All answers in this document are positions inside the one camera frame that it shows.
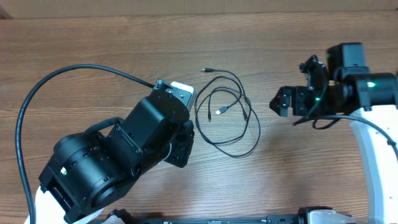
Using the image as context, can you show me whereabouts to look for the black right camera cable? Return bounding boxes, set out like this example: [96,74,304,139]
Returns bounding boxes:
[292,80,398,162]

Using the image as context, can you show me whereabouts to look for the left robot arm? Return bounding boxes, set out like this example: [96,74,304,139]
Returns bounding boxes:
[39,88,194,223]

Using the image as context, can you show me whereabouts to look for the black camera cable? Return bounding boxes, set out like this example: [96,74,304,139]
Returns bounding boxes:
[292,80,398,162]
[15,63,156,224]

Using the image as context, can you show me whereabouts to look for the black USB cable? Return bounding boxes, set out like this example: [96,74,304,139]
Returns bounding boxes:
[194,67,262,159]

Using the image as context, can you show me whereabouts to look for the black left camera cable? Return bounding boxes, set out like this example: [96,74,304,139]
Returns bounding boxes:
[15,63,156,224]

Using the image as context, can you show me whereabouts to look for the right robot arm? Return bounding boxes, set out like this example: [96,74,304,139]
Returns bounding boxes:
[269,42,397,223]

